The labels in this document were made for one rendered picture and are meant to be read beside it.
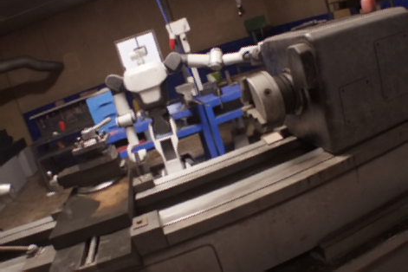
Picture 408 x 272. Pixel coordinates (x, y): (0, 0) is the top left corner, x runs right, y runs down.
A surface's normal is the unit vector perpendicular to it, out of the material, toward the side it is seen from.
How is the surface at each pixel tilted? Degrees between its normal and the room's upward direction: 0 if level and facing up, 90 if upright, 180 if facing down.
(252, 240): 90
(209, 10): 90
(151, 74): 87
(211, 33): 90
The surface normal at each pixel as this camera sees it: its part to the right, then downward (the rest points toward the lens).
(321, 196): 0.20, 0.18
